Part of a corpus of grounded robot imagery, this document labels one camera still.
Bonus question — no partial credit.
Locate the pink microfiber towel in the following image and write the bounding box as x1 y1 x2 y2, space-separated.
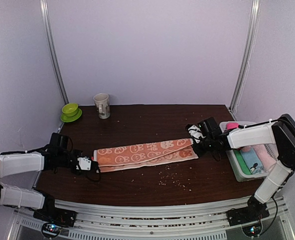
225 121 239 130

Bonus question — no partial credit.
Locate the orange patterned towel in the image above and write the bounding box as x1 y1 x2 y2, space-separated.
92 138 199 173

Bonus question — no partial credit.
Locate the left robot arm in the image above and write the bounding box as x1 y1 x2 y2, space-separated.
0 132 101 227

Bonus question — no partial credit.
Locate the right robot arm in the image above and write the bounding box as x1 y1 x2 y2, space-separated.
185 113 295 226

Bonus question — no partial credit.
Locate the green rolled towel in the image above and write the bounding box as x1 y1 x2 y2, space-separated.
233 150 252 175

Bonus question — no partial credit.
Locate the blue cartoon rolled towel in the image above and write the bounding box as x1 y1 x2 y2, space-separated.
239 148 264 175

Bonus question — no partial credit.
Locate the light pink rolled towel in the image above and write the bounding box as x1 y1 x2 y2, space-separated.
252 144 276 172

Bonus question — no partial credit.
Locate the green plastic plate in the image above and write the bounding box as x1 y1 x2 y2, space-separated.
60 108 83 123

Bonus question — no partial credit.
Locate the green plastic bowl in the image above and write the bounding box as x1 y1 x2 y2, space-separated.
61 103 79 117

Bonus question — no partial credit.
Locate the beige ceramic mug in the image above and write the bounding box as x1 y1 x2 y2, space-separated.
93 93 111 120

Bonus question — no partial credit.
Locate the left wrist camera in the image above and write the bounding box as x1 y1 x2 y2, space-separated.
76 156 99 171

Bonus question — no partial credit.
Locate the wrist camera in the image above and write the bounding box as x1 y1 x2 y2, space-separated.
185 116 221 145
76 156 99 171

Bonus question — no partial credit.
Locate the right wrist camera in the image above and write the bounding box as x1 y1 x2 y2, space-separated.
185 116 221 145

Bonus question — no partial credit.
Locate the right aluminium frame post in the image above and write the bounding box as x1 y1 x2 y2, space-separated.
229 0 261 116

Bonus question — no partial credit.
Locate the aluminium frame post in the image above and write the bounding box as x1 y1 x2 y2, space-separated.
39 0 69 104
229 0 261 116

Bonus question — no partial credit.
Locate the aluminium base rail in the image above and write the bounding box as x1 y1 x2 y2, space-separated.
5 197 295 240

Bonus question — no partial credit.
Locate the left aluminium frame post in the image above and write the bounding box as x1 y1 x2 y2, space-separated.
39 0 69 104

